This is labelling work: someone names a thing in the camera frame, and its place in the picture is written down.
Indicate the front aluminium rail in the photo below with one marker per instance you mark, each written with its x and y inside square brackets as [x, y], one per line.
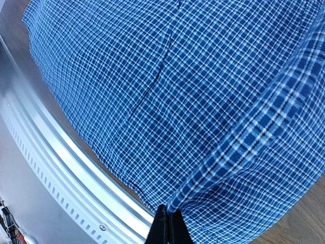
[101, 207]

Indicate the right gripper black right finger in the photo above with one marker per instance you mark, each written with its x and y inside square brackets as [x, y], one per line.
[178, 232]

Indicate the blue small-check long sleeve shirt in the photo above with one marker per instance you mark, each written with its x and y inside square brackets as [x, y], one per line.
[215, 108]

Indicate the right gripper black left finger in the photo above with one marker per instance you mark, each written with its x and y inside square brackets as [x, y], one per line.
[158, 233]

